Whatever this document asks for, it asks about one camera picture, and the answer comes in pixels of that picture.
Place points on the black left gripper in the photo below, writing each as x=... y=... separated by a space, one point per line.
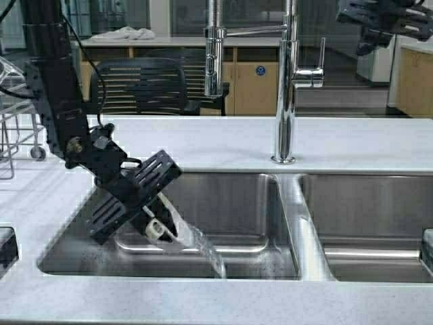
x=129 y=185

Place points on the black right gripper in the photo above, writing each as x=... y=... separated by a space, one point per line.
x=380 y=21

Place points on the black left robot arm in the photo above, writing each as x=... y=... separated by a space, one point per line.
x=51 y=76

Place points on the left stainless sink basin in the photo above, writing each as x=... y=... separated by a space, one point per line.
x=241 y=214

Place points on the stainless sink basin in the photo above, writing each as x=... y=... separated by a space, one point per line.
x=373 y=228
x=241 y=214

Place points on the wooden background cabinet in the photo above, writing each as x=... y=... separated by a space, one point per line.
x=250 y=68

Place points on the black slatted chair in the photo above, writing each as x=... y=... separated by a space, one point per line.
x=152 y=85

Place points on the chrome kitchen faucet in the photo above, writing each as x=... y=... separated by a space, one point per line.
x=290 y=75

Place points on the right stainless sink basin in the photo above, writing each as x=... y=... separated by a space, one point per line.
x=373 y=228

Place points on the white cloth on counter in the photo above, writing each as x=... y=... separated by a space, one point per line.
x=125 y=33

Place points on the wire dish rack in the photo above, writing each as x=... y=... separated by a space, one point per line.
x=20 y=125

